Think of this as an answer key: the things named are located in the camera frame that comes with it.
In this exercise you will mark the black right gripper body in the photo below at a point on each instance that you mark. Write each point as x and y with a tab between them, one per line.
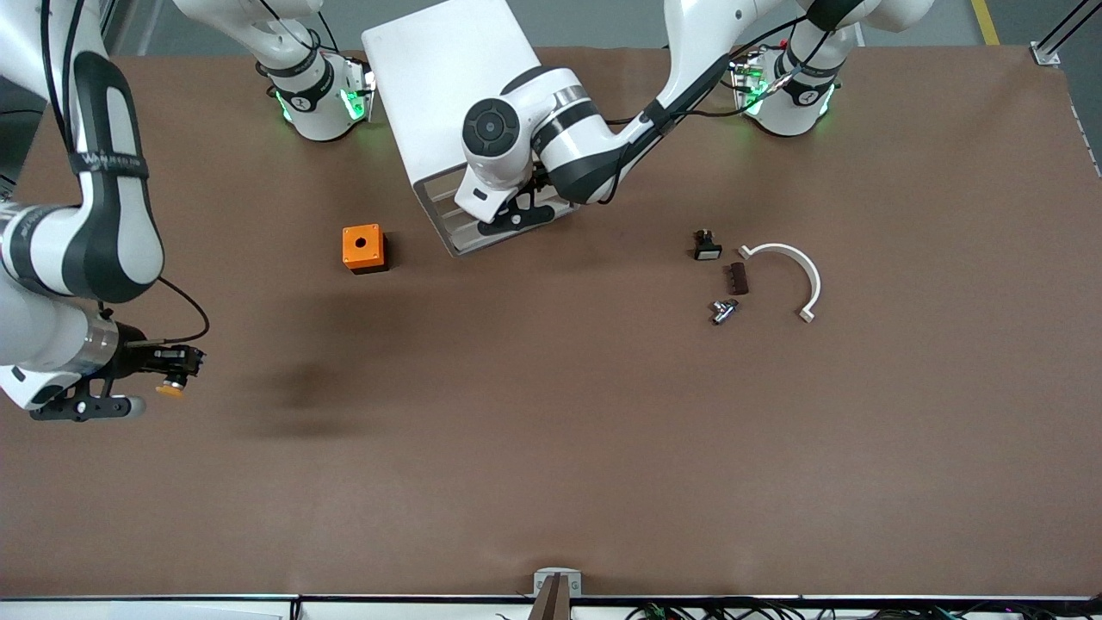
138	357

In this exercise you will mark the yellow push button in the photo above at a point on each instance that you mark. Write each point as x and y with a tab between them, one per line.
171	389

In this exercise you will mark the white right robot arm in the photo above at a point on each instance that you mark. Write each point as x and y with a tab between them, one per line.
43	250

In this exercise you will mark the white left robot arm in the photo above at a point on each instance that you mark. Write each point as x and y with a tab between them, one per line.
568	129

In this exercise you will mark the white drawer cabinet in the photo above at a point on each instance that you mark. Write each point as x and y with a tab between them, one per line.
422	77

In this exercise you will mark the black white-capped push button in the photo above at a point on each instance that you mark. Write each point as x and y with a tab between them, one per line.
708	251

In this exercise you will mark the brown table cover sheet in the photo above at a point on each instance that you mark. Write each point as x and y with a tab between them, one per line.
551	430

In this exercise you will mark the metal T fitting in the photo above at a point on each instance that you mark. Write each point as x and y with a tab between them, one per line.
723	312

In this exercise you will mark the small brown block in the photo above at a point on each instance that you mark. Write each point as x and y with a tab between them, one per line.
738	279

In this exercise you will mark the white semicircular pipe clamp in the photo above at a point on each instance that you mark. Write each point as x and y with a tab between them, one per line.
812	280

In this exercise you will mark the orange button enclosure box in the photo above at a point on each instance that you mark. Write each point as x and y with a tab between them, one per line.
362	245

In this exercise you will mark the white table edge rail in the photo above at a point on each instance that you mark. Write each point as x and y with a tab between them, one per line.
387	607

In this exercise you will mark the grey metal edge bracket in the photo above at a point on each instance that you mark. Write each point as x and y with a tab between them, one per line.
542	577

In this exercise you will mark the brown camera strut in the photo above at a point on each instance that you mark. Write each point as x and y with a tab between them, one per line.
551	603

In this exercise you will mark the aluminium frame post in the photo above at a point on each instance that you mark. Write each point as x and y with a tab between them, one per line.
1050	47

